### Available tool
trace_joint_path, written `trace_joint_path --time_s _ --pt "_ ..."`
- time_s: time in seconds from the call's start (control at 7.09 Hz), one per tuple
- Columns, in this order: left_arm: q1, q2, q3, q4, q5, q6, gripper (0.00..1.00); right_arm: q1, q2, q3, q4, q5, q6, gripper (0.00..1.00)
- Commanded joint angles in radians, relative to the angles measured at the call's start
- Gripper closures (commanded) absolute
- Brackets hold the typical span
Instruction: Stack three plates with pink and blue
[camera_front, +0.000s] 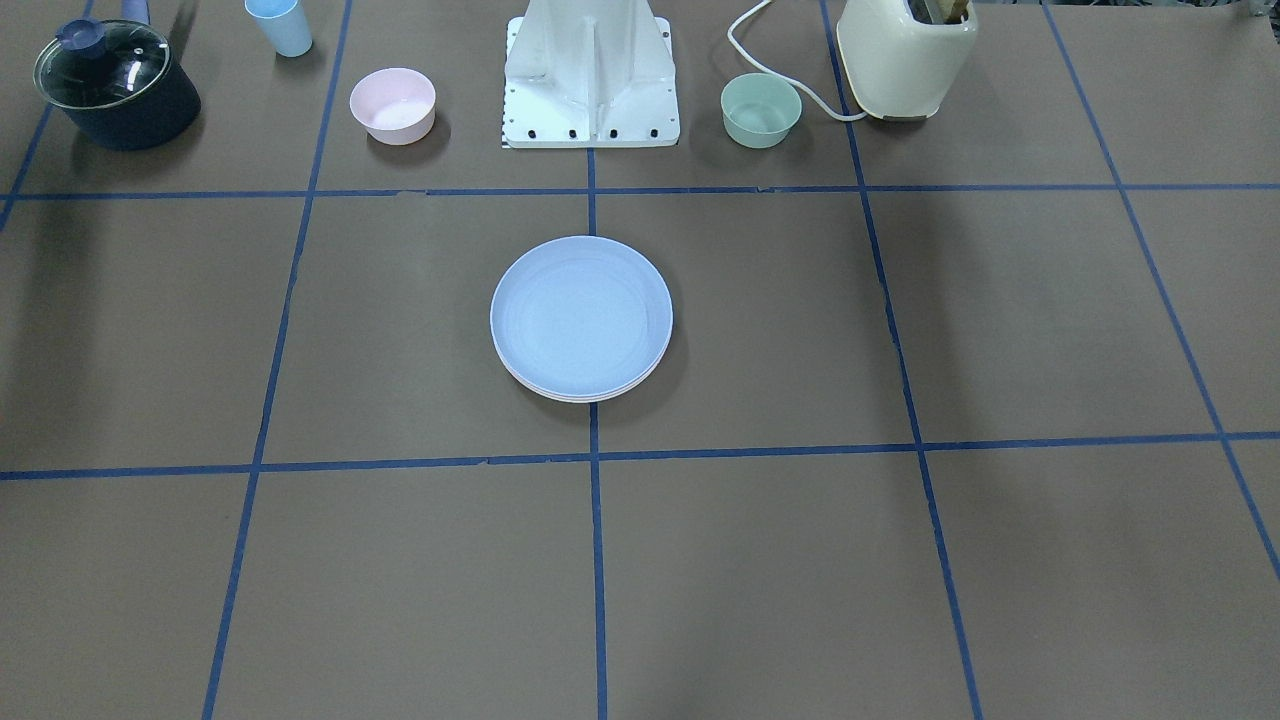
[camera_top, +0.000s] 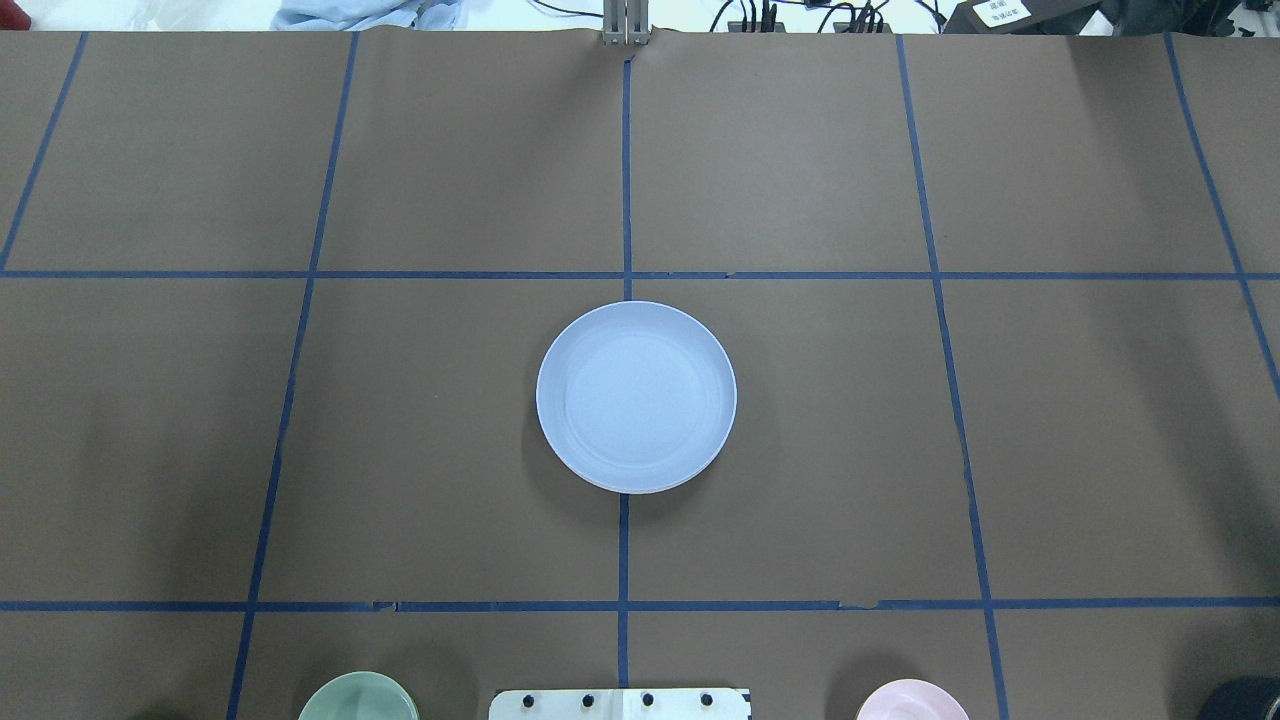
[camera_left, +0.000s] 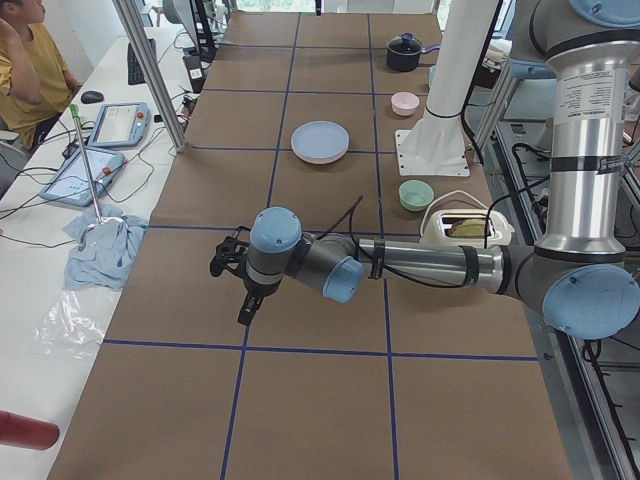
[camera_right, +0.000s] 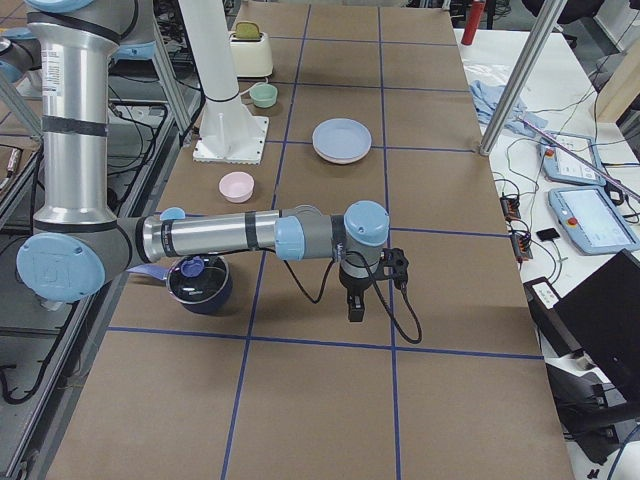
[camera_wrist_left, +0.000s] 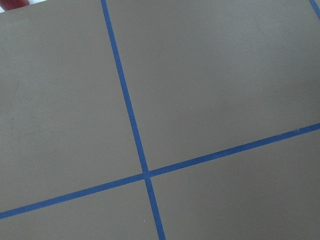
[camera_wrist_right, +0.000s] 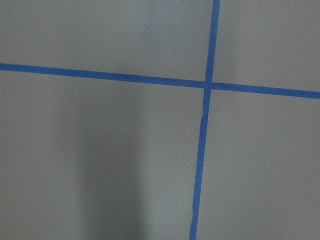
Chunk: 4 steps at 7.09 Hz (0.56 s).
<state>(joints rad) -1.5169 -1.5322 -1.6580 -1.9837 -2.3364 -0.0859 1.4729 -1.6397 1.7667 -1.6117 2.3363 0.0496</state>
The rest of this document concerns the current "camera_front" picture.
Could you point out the cream toaster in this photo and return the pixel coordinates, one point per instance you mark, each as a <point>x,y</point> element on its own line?
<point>902,57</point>

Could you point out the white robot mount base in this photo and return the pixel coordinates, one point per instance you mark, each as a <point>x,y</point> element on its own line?
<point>589,75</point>

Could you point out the green bowl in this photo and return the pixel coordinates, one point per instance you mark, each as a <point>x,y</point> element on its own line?
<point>759,110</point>

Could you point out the pink bowl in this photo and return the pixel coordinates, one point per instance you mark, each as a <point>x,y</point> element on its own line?
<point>396,106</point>

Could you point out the blue plate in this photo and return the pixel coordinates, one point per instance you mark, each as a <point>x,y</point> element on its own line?
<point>579,291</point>

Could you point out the dark blue pot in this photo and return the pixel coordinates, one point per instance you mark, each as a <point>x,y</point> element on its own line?
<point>119,80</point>

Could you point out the light blue cup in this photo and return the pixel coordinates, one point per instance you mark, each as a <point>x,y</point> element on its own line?
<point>284,24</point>

